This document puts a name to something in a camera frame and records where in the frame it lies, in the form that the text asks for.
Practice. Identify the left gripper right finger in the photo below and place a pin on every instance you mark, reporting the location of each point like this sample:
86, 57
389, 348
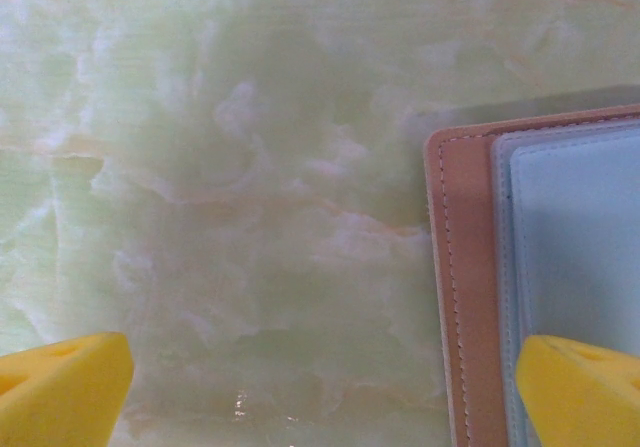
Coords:
585, 402

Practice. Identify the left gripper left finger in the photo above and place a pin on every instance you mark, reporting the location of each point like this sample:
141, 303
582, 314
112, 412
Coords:
60, 397

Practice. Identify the grey and brown booklet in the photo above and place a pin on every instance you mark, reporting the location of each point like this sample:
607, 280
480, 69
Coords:
470, 247

